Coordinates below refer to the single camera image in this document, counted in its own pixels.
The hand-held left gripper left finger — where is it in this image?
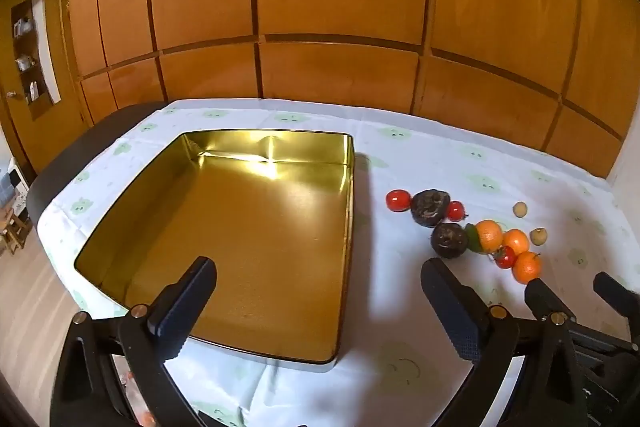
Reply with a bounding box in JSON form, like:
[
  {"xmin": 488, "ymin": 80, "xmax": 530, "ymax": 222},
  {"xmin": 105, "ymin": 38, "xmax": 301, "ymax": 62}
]
[{"xmin": 50, "ymin": 256, "xmax": 236, "ymax": 427}]

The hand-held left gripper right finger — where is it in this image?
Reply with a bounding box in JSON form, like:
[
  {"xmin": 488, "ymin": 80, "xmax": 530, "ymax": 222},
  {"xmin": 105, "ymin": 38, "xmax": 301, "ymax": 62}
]
[{"xmin": 420, "ymin": 258, "xmax": 590, "ymax": 427}]

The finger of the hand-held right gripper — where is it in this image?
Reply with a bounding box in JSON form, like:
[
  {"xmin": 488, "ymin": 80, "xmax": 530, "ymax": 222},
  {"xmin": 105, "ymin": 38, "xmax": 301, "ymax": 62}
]
[
  {"xmin": 524, "ymin": 279, "xmax": 578, "ymax": 325},
  {"xmin": 593, "ymin": 272, "xmax": 640, "ymax": 315}
]

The orange mandarin with short stem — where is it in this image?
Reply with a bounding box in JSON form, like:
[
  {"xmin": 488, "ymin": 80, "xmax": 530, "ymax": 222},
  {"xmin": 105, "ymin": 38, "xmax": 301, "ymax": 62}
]
[{"xmin": 512, "ymin": 251, "xmax": 543, "ymax": 285}]

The plain orange mandarin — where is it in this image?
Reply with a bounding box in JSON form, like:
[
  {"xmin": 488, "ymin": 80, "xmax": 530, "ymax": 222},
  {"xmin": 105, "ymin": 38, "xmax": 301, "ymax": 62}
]
[{"xmin": 501, "ymin": 229, "xmax": 530, "ymax": 255}]

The round dark mangosteen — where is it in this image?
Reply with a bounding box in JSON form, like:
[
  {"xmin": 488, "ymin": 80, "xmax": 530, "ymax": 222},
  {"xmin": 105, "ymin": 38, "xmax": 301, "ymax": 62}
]
[{"xmin": 431, "ymin": 222, "xmax": 470, "ymax": 260}]

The orange mandarin with green leaf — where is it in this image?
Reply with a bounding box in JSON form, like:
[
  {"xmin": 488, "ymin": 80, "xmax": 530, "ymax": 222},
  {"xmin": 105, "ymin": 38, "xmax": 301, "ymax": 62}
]
[{"xmin": 466, "ymin": 219, "xmax": 504, "ymax": 255}]

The gold metal tin box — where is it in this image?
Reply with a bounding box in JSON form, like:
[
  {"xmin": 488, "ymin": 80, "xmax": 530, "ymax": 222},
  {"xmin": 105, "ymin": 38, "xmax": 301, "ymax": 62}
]
[{"xmin": 74, "ymin": 130, "xmax": 357, "ymax": 374}]

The dark mangosteen with curled top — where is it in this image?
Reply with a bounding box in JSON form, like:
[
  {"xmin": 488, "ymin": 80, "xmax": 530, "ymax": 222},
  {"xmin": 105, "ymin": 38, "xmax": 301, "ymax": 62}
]
[{"xmin": 410, "ymin": 189, "xmax": 452, "ymax": 227}]

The large red tomato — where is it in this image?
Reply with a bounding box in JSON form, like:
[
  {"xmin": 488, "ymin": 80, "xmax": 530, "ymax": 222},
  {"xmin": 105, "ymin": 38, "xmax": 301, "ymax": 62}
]
[{"xmin": 386, "ymin": 189, "xmax": 412, "ymax": 212}]

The white tablecloth with green print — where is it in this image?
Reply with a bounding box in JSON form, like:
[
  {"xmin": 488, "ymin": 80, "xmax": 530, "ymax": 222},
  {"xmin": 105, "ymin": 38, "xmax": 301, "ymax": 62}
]
[{"xmin": 37, "ymin": 98, "xmax": 633, "ymax": 427}]

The small wooden stool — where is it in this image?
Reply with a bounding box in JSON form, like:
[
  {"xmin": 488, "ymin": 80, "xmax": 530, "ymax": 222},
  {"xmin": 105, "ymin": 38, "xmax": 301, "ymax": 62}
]
[{"xmin": 0, "ymin": 207, "xmax": 31, "ymax": 255}]

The black table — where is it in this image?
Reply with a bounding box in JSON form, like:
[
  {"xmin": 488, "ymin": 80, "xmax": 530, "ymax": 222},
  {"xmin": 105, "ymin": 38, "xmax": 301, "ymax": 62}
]
[{"xmin": 26, "ymin": 103, "xmax": 166, "ymax": 233}]

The white storage unit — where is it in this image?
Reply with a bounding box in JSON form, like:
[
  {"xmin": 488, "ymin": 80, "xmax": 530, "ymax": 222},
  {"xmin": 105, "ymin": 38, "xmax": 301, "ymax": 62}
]
[{"xmin": 0, "ymin": 157, "xmax": 28, "ymax": 208}]

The wall shelf niche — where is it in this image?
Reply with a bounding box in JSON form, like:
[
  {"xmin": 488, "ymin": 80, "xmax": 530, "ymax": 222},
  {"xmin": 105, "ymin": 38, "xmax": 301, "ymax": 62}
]
[{"xmin": 11, "ymin": 0, "xmax": 62, "ymax": 120}]

